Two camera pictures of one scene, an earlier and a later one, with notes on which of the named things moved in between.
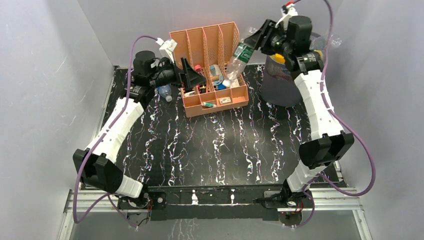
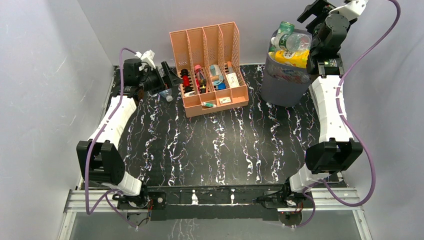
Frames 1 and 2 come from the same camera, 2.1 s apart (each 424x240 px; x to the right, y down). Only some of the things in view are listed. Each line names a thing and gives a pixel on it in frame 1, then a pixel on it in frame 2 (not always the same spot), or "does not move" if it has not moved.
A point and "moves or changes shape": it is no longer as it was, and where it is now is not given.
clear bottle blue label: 165,91 does not move
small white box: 225,100 does not move
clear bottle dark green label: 241,55 moves or changes shape
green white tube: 209,105 does not move
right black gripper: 257,40 → 320,8
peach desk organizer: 210,49 does not move
